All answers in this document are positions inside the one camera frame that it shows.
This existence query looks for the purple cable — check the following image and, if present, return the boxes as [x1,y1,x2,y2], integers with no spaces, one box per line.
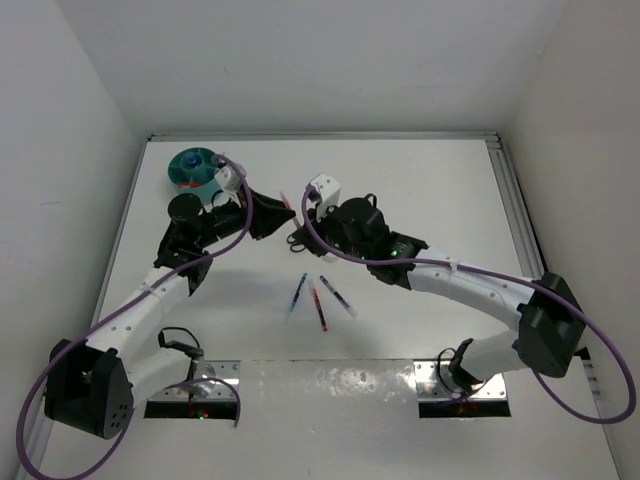
[16,154,254,480]
[299,184,632,425]

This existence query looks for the purple capped pen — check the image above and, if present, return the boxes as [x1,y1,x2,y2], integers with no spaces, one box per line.
[319,275,358,318]

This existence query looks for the teal divided pen holder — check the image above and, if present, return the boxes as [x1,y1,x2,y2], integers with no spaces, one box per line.
[167,147,220,205]

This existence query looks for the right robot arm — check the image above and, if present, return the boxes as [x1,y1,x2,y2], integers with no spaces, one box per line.
[293,188,584,395]

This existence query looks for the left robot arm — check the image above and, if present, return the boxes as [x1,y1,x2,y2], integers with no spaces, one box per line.
[44,191,294,439]

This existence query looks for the teal capped pen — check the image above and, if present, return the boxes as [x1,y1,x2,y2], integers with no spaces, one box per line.
[284,272,308,324]

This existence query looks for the pink highlighter pen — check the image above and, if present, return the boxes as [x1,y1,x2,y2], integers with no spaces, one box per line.
[279,190,301,230]

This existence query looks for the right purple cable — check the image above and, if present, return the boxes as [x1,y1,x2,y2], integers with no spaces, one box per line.
[299,184,632,425]

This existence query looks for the small black scissors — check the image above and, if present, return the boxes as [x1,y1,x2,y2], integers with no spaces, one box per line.
[286,235,306,253]

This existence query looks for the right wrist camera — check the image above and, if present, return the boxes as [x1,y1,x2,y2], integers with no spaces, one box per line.
[308,173,341,222]

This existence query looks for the red clear pen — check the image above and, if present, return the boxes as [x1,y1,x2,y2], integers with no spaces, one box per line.
[308,279,329,332]

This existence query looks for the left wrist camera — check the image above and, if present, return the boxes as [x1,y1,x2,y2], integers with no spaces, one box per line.
[212,164,246,206]

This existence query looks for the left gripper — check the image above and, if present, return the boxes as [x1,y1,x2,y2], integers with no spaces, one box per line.
[195,181,294,248]

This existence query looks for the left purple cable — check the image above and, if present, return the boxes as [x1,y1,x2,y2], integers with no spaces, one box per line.
[16,154,254,480]

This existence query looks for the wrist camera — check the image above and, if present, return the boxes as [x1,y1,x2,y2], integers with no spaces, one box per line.
[308,173,341,222]
[212,164,246,206]

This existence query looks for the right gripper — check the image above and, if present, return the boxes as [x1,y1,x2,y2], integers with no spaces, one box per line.
[294,199,371,263]

